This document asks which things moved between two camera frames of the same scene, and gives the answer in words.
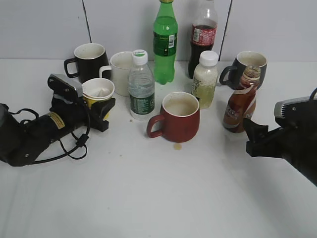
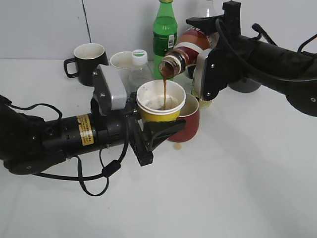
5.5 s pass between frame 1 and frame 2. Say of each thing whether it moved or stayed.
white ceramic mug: stayed
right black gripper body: moved
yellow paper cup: moved
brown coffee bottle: moved
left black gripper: moved
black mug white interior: stayed
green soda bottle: stayed
